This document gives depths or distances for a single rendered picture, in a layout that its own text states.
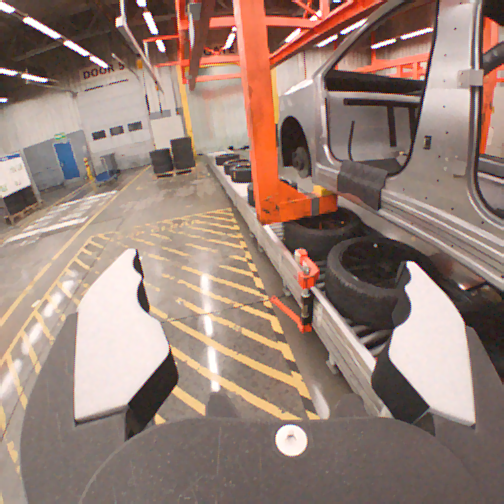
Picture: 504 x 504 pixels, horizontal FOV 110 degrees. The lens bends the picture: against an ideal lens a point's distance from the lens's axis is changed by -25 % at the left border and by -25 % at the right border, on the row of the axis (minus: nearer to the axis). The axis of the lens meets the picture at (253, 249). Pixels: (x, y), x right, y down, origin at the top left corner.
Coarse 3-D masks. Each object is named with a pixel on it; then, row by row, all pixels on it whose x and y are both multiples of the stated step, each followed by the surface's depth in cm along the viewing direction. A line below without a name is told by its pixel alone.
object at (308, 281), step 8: (296, 256) 150; (304, 256) 146; (304, 264) 143; (312, 264) 138; (312, 272) 130; (304, 280) 125; (312, 280) 127; (304, 288) 128; (280, 304) 169; (288, 312) 161; (296, 320) 153; (304, 328) 146
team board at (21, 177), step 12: (0, 156) 445; (12, 156) 490; (0, 168) 446; (12, 168) 490; (24, 168) 540; (0, 180) 446; (12, 180) 490; (24, 180) 539; (0, 192) 445; (12, 192) 489
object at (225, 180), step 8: (216, 152) 893; (224, 152) 856; (232, 152) 750; (208, 160) 715; (216, 168) 524; (216, 176) 566; (224, 176) 478; (280, 176) 377; (224, 184) 436; (232, 184) 415; (240, 184) 404; (232, 192) 357; (240, 192) 366; (232, 200) 376
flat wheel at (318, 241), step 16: (288, 224) 187; (304, 224) 221; (320, 224) 186; (336, 224) 213; (352, 224) 176; (288, 240) 190; (304, 240) 176; (320, 240) 171; (336, 240) 169; (320, 256) 177
